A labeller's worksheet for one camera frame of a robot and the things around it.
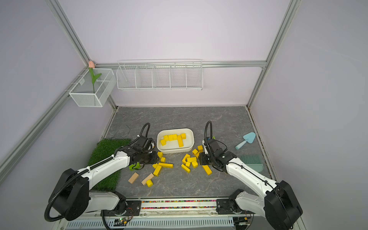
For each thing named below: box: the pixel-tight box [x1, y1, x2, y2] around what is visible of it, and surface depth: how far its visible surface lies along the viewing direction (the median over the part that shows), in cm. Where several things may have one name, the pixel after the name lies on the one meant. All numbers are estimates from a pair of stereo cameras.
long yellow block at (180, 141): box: [177, 134, 184, 148], surface depth 101 cm
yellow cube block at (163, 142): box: [160, 138, 167, 147], surface depth 100 cm
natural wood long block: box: [140, 172, 155, 186], surface depth 84 cm
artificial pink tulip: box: [88, 60, 102, 94], surface depth 92 cm
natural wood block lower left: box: [127, 172, 139, 184], surface depth 85 cm
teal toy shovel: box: [234, 132, 257, 150], surface depth 103 cm
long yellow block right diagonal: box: [202, 164, 213, 176], surface depth 88 cm
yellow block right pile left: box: [181, 163, 191, 174], surface depth 87 cm
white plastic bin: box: [156, 127, 195, 154], surface depth 101 cm
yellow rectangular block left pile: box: [152, 164, 162, 177], surface depth 86 cm
